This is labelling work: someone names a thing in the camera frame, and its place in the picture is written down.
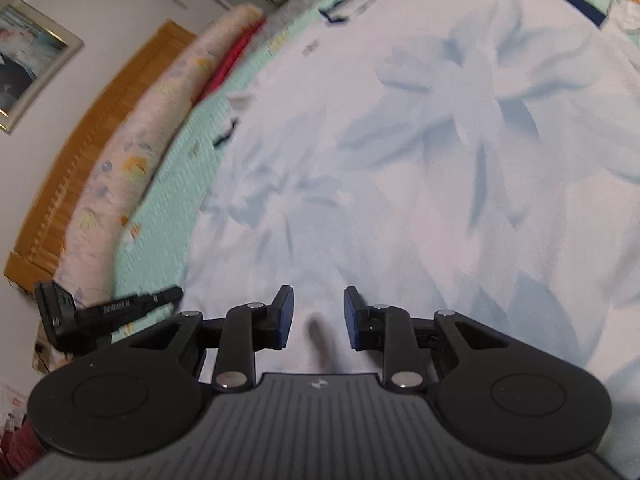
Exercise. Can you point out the framed wall picture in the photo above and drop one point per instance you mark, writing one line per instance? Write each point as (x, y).
(30, 60)

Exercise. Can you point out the white t-shirt with navy trim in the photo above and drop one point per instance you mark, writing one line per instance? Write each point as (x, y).
(425, 160)

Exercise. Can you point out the person's dark red clothing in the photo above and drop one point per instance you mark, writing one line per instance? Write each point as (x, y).
(22, 450)

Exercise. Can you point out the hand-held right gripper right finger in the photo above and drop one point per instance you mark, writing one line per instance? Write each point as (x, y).
(351, 317)

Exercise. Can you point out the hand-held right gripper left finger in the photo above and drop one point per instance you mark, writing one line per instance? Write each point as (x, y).
(285, 317)

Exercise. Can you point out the red pillow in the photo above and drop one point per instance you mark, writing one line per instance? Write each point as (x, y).
(227, 62)

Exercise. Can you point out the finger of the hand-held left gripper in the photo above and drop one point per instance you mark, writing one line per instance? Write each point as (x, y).
(125, 305)

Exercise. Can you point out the wooden headboard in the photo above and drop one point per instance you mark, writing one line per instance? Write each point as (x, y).
(85, 160)

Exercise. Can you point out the floral bolster pillow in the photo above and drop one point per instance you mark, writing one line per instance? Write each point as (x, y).
(140, 150)

